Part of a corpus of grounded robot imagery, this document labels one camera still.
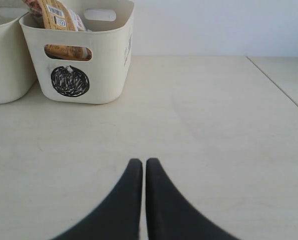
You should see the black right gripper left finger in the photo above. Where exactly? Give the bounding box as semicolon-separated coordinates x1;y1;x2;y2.
55;158;143;240

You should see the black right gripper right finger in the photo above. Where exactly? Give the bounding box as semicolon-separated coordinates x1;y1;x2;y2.
145;158;236;240

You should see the orange chip bag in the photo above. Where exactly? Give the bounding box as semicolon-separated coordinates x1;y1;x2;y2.
24;0;92;61

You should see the cream bin with circle mark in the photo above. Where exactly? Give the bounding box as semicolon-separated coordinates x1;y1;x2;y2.
19;0;135;105

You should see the cream bin with square mark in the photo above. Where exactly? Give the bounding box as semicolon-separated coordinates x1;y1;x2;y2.
0;0;37;104

